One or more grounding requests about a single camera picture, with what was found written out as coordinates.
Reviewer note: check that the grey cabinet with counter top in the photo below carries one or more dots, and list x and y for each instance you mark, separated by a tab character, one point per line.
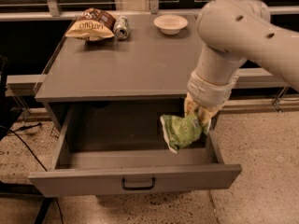
148	64

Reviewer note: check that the white bowl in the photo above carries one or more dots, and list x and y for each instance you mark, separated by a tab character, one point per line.
170	24

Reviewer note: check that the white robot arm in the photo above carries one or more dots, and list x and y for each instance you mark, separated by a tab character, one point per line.
234	31

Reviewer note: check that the black object at left edge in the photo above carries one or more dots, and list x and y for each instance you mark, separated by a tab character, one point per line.
9	113

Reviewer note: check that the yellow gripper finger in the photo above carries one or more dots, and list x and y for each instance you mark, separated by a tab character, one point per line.
205	114
190	106

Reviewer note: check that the green jalapeno chip bag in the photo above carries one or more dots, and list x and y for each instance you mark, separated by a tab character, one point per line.
180	132

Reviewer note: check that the grey open top drawer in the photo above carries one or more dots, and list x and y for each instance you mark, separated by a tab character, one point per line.
100	144

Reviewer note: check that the black drawer handle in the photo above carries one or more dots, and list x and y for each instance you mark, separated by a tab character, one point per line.
138	184

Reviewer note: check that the brown chip bag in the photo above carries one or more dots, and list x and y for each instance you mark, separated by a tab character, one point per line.
92	25

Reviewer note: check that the silver soda can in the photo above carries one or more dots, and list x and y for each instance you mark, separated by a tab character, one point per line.
121	28

